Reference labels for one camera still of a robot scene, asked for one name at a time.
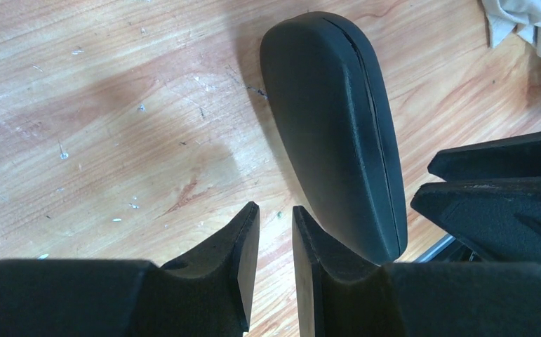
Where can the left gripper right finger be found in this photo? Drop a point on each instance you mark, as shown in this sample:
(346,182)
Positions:
(341,294)

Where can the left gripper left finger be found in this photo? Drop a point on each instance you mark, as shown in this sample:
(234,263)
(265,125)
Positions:
(207,291)

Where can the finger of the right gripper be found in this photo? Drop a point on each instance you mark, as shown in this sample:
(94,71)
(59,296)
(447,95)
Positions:
(499,219)
(515,157)

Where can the black glasses case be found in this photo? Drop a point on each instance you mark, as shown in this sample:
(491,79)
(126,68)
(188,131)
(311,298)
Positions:
(327,95)

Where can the beige crumpled cloth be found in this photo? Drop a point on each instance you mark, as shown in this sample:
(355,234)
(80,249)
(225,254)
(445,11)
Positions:
(520,17)

